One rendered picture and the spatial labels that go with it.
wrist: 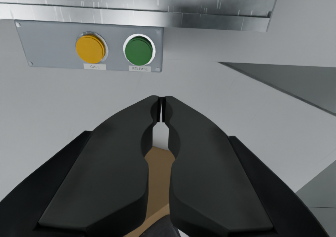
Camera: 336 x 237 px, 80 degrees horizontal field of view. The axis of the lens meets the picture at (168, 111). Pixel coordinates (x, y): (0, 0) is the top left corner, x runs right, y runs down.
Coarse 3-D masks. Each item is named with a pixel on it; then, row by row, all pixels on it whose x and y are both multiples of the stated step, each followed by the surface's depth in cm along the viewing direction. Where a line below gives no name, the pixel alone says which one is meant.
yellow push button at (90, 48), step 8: (80, 40) 28; (88, 40) 28; (96, 40) 28; (80, 48) 29; (88, 48) 29; (96, 48) 29; (104, 48) 30; (80, 56) 30; (88, 56) 30; (96, 56) 30
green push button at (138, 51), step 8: (136, 40) 28; (144, 40) 29; (128, 48) 29; (136, 48) 29; (144, 48) 29; (128, 56) 30; (136, 56) 30; (144, 56) 30; (136, 64) 30; (144, 64) 30
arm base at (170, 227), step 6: (168, 216) 47; (156, 222) 44; (162, 222) 44; (168, 222) 45; (150, 228) 42; (156, 228) 43; (162, 228) 43; (168, 228) 44; (174, 228) 48; (144, 234) 41; (150, 234) 41; (156, 234) 42; (162, 234) 42; (168, 234) 43; (174, 234) 44
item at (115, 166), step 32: (96, 128) 9; (128, 128) 9; (96, 160) 7; (128, 160) 7; (64, 192) 6; (96, 192) 6; (128, 192) 6; (64, 224) 5; (96, 224) 5; (128, 224) 6
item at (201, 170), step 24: (168, 96) 11; (168, 120) 11; (192, 120) 9; (168, 144) 10; (192, 144) 8; (216, 144) 8; (192, 168) 7; (216, 168) 7; (240, 168) 7; (192, 192) 6; (216, 192) 6; (240, 192) 6; (192, 216) 6; (216, 216) 6; (240, 216) 6; (264, 216) 6
